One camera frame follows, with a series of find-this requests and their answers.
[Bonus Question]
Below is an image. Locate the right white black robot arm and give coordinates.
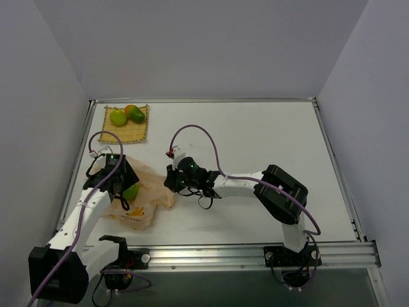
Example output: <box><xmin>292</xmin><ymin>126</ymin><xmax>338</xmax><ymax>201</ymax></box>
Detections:
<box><xmin>164</xmin><ymin>157</ymin><xmax>308</xmax><ymax>264</ymax></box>

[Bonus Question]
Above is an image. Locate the translucent peach plastic bag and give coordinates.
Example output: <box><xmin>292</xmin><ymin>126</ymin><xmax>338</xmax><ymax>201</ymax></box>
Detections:
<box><xmin>101</xmin><ymin>157</ymin><xmax>174</xmax><ymax>232</ymax></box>

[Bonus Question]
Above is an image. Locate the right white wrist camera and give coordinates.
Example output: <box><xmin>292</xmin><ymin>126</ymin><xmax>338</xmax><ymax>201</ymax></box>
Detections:
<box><xmin>166</xmin><ymin>145</ymin><xmax>186</xmax><ymax>169</ymax></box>

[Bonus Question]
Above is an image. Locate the purple cable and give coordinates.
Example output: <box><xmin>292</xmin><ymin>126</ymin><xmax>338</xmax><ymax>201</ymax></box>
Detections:
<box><xmin>27</xmin><ymin>132</ymin><xmax>151</xmax><ymax>307</ymax></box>
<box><xmin>169</xmin><ymin>124</ymin><xmax>322</xmax><ymax>288</ymax></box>

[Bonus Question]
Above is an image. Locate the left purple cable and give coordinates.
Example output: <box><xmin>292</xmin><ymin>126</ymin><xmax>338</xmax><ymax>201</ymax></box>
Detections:
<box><xmin>27</xmin><ymin>132</ymin><xmax>151</xmax><ymax>307</ymax></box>

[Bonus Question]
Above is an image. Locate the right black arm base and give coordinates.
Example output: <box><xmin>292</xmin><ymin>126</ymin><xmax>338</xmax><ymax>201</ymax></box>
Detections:
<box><xmin>263</xmin><ymin>243</ymin><xmax>322</xmax><ymax>291</ymax></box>

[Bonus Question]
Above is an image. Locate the green fake lime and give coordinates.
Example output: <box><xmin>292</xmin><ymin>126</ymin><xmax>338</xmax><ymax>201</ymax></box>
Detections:
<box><xmin>109</xmin><ymin>109</ymin><xmax>128</xmax><ymax>127</ymax></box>

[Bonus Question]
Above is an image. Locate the yellow woven bamboo mat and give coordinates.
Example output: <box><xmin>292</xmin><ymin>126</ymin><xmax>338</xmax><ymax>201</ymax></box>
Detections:
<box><xmin>102</xmin><ymin>104</ymin><xmax>150</xmax><ymax>144</ymax></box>

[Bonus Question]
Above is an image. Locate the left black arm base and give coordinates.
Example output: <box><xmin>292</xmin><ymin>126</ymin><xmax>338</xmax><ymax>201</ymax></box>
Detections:
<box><xmin>102</xmin><ymin>248</ymin><xmax>152</xmax><ymax>292</ymax></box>

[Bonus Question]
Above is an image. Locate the green fake fruit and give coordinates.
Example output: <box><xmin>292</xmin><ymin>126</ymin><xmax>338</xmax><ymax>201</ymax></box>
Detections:
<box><xmin>123</xmin><ymin>184</ymin><xmax>139</xmax><ymax>201</ymax></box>

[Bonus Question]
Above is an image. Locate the orange green fake mango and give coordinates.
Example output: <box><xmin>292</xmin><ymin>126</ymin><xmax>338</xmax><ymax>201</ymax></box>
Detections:
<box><xmin>125</xmin><ymin>105</ymin><xmax>145</xmax><ymax>123</ymax></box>

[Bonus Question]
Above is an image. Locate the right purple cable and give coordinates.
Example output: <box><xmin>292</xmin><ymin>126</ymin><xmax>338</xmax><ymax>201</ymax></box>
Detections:
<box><xmin>169</xmin><ymin>124</ymin><xmax>322</xmax><ymax>288</ymax></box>

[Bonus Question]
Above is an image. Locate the aluminium front rail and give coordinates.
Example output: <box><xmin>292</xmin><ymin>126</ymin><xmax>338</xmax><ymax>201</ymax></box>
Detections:
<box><xmin>38</xmin><ymin>241</ymin><xmax>382</xmax><ymax>274</ymax></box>

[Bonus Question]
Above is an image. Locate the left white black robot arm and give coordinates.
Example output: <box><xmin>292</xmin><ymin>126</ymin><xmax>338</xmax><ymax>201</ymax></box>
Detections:
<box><xmin>28</xmin><ymin>153</ymin><xmax>139</xmax><ymax>306</ymax></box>

